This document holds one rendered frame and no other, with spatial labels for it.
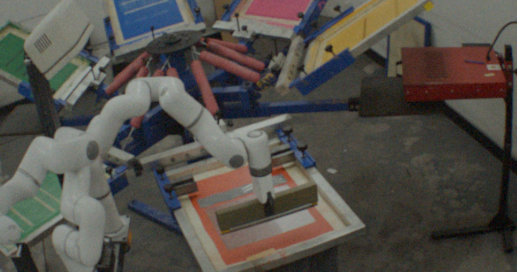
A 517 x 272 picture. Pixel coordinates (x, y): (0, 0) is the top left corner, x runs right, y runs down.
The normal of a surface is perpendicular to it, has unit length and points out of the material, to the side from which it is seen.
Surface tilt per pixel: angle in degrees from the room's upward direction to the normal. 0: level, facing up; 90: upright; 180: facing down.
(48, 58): 90
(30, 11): 90
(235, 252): 0
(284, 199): 90
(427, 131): 0
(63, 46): 90
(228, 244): 0
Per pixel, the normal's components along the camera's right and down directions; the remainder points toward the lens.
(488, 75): -0.15, -0.87
